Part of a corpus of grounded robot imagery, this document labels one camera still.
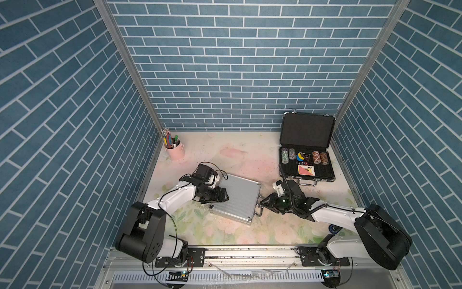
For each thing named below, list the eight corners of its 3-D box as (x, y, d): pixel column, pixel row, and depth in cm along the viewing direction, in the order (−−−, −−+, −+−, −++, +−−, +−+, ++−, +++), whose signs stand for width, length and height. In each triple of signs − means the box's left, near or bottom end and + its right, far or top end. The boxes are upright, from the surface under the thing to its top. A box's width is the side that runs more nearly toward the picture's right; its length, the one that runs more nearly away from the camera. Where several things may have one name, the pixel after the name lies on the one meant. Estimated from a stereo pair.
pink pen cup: (169, 160, 108) (163, 147, 99) (172, 151, 113) (166, 138, 104) (184, 160, 108) (179, 148, 99) (186, 151, 113) (181, 138, 104)
